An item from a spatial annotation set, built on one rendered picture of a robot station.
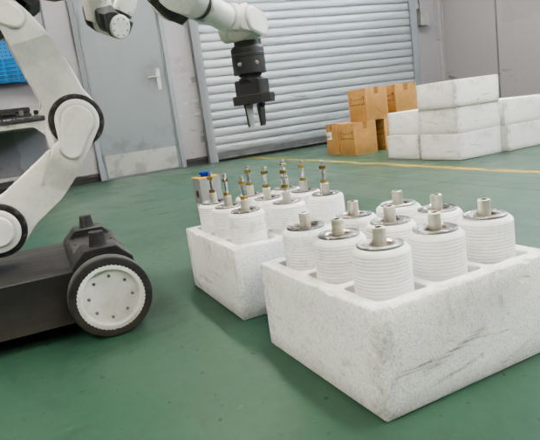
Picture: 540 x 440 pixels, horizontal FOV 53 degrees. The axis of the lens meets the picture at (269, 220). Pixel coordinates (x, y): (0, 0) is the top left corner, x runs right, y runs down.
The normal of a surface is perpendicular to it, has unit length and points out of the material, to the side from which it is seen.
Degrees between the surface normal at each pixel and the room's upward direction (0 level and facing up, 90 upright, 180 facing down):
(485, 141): 90
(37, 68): 90
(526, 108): 90
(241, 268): 90
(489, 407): 0
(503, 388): 0
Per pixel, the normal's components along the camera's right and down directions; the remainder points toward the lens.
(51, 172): 0.25, 0.52
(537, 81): -0.91, 0.20
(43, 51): 0.49, 0.50
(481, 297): 0.45, 0.11
